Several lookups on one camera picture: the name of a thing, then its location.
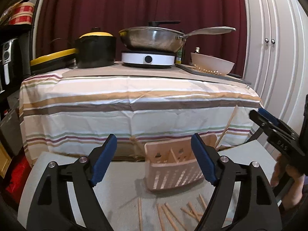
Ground lone wooden chopstick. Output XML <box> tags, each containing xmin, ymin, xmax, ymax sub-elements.
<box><xmin>137</xmin><ymin>197</ymin><xmax>143</xmax><ymax>231</ymax></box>

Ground person right hand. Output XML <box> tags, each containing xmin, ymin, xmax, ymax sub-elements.
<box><xmin>270</xmin><ymin>154</ymin><xmax>305</xmax><ymax>210</ymax></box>

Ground dark grey tray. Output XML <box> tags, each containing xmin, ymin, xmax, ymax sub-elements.
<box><xmin>175</xmin><ymin>64</ymin><xmax>252</xmax><ymax>85</ymax></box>

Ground red box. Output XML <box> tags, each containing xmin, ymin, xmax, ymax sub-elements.
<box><xmin>4</xmin><ymin>153</ymin><xmax>31</xmax><ymax>204</ymax></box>

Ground wooden board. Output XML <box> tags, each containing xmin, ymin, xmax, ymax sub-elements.
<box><xmin>0</xmin><ymin>142</ymin><xmax>12</xmax><ymax>178</ymax></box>

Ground white bowl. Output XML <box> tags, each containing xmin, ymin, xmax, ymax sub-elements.
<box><xmin>191</xmin><ymin>53</ymin><xmax>234</xmax><ymax>76</ymax></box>

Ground white cabinet doors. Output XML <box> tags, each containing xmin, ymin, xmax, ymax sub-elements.
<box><xmin>240</xmin><ymin>0</ymin><xmax>308</xmax><ymax>159</ymax></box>

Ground striped tablecloth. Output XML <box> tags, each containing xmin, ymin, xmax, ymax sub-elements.
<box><xmin>19</xmin><ymin>69</ymin><xmax>262</xmax><ymax>164</ymax></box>

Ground pink perforated utensil holder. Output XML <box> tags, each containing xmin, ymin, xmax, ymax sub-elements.
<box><xmin>144</xmin><ymin>137</ymin><xmax>204</xmax><ymax>191</ymax></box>

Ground green oil bottle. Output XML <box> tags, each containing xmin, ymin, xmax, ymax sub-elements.
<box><xmin>175</xmin><ymin>47</ymin><xmax>183</xmax><ymax>64</ymax></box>

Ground white induction cooker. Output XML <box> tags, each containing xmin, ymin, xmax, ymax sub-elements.
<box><xmin>121</xmin><ymin>51</ymin><xmax>175</xmax><ymax>68</ymax></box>

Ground stainless steel frying pan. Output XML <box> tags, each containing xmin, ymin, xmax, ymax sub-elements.
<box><xmin>119</xmin><ymin>27</ymin><xmax>236</xmax><ymax>53</ymax></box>

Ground black yellow flat pan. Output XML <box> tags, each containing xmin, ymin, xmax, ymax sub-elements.
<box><xmin>30</xmin><ymin>49</ymin><xmax>77</xmax><ymax>74</ymax></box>

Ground black air fryer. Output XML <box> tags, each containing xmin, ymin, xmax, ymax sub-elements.
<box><xmin>1</xmin><ymin>38</ymin><xmax>23</xmax><ymax>95</ymax></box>

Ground black pot yellow lid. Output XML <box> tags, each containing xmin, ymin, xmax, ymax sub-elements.
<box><xmin>75</xmin><ymin>27</ymin><xmax>116</xmax><ymax>69</ymax></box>

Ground red white round tins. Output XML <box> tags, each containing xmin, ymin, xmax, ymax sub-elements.
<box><xmin>8</xmin><ymin>2</ymin><xmax>34</xmax><ymax>25</ymax></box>

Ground dark red curtain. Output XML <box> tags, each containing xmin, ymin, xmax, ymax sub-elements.
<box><xmin>35</xmin><ymin>0</ymin><xmax>247</xmax><ymax>75</ymax></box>

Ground black shelf unit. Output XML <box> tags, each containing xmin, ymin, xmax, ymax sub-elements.
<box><xmin>1</xmin><ymin>0</ymin><xmax>40</xmax><ymax>117</ymax></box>

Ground black pan handle behind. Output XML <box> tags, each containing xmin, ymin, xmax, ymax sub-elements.
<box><xmin>148</xmin><ymin>21</ymin><xmax>181</xmax><ymax>27</ymax></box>

